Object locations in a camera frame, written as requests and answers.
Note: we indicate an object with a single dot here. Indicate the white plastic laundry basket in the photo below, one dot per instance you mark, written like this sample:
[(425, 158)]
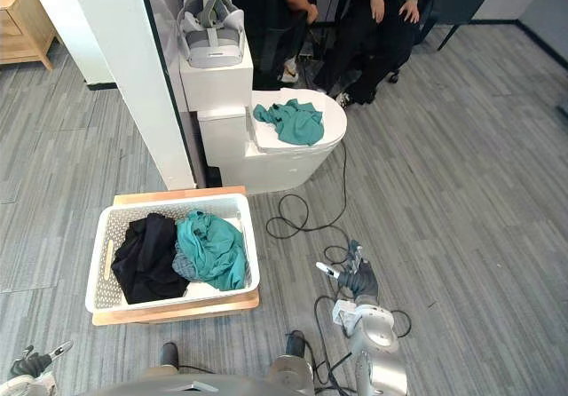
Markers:
[(173, 254)]

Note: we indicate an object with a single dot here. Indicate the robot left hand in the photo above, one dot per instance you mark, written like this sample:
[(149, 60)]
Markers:
[(31, 362)]

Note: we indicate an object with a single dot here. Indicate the wooden cabinet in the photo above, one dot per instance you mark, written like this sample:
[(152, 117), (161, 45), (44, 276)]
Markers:
[(22, 27)]

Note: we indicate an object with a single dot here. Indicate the grey patterned garment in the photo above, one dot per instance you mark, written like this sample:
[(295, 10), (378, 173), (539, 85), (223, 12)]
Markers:
[(183, 267)]

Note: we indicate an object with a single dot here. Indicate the grey vr headset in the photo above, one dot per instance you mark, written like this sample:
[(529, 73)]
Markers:
[(210, 32)]

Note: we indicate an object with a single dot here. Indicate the black garment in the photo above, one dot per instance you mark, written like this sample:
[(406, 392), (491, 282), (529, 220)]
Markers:
[(148, 258)]

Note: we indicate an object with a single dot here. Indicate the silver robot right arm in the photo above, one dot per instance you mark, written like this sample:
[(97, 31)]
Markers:
[(377, 347)]

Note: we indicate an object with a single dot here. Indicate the robot torso and legs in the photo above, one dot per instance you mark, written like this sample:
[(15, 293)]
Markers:
[(231, 376)]

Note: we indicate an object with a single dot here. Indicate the person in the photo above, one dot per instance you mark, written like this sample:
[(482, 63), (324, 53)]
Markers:
[(297, 23), (377, 36)]

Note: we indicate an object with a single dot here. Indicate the teal garment in basket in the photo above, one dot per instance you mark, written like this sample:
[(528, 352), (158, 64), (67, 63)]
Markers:
[(213, 247)]

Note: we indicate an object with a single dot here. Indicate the white toilet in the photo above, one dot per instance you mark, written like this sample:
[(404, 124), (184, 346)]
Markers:
[(284, 156)]

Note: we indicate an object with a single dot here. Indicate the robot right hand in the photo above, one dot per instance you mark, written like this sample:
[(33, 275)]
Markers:
[(360, 278)]

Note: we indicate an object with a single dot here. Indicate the white box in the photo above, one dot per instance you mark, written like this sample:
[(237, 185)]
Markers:
[(217, 78)]

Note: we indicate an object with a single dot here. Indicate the teal garment on toilet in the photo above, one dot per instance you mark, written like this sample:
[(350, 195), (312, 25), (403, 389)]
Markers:
[(297, 121)]

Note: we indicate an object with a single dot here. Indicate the low wooden stand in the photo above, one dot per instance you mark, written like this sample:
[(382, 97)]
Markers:
[(177, 309)]

